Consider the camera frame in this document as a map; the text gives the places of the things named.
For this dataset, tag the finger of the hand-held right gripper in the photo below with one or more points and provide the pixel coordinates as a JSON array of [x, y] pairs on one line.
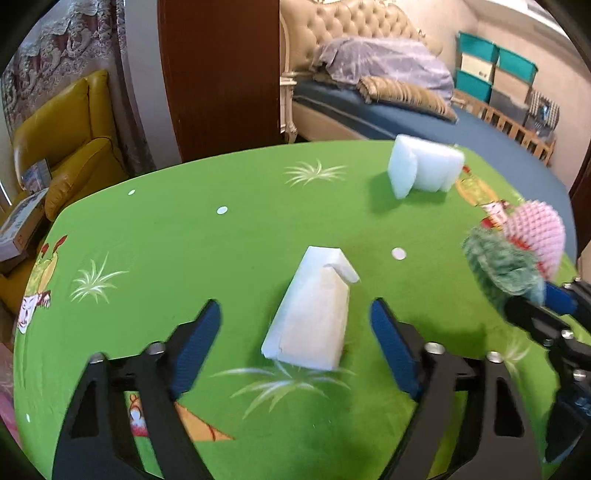
[[531, 318], [561, 300]]

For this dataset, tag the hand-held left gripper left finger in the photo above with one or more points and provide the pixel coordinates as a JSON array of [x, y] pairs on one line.
[[198, 341]]

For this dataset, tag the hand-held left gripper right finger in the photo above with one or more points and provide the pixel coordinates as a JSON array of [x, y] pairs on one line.
[[392, 350]]

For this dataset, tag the green foam fruit net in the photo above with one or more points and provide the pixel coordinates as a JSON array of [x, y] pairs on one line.
[[498, 263]]

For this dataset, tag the white foam piece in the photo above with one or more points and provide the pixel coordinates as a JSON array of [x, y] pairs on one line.
[[314, 323]]

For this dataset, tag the pink foam fruit net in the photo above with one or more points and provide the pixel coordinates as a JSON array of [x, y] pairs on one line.
[[540, 235]]

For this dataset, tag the green printed tablecloth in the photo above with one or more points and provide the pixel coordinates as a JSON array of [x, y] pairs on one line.
[[207, 258]]

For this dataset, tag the white foam block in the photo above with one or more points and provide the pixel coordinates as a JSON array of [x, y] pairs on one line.
[[429, 170]]

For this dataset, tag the checkered bag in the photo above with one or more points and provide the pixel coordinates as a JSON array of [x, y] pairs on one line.
[[545, 110]]

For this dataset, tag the flat white cardboard box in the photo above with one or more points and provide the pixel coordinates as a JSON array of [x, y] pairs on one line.
[[21, 226]]

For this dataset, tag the small blue white box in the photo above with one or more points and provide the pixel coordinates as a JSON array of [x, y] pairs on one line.
[[36, 175]]

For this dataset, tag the yellow leather armchair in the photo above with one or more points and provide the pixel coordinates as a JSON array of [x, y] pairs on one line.
[[69, 138]]

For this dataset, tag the stack of teal-lidded storage boxes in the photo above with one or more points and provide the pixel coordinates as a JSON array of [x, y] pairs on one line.
[[480, 60]]

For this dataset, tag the brown striped pillow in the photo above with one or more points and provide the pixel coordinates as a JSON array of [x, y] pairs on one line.
[[406, 94]]

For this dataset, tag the brown wooden door panel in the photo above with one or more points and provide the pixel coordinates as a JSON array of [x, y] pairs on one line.
[[221, 69]]

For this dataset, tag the grey striped duvet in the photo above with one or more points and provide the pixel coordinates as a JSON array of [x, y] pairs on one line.
[[392, 60]]

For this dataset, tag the patterned lace curtain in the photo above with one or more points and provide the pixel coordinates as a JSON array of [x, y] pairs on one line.
[[69, 37]]

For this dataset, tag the beige tufted bed headboard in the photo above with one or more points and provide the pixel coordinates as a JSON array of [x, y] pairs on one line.
[[323, 23]]

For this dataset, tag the dark wooden door frame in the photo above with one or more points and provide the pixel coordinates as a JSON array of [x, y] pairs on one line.
[[582, 184]]

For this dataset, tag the wooden bed rail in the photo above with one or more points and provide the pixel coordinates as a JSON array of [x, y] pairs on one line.
[[508, 124]]

